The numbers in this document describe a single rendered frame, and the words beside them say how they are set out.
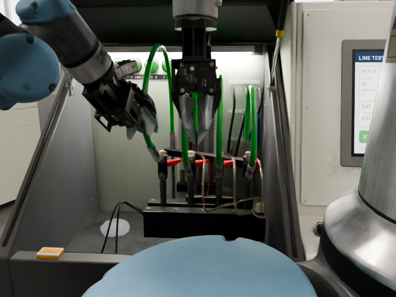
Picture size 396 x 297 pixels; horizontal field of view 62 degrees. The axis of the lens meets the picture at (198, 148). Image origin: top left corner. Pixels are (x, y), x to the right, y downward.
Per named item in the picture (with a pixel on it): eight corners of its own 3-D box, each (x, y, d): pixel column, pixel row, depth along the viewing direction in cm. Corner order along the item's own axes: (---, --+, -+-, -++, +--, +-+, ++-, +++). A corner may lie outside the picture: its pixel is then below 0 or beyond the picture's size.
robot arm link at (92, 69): (69, 43, 60) (106, 32, 58) (85, 62, 64) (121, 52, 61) (56, 72, 56) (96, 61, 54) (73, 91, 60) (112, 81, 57)
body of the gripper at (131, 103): (109, 134, 68) (71, 95, 59) (118, 103, 73) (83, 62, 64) (142, 128, 65) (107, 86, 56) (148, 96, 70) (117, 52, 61)
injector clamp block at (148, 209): (144, 259, 96) (142, 210, 93) (151, 242, 106) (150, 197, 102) (263, 264, 94) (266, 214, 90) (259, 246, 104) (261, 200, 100)
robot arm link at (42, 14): (0, 11, 50) (42, -24, 52) (51, 65, 58) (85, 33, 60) (19, 19, 45) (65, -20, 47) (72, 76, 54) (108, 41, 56)
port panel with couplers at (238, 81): (224, 160, 118) (225, 71, 111) (223, 158, 122) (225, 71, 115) (260, 161, 117) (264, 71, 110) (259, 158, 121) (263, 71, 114)
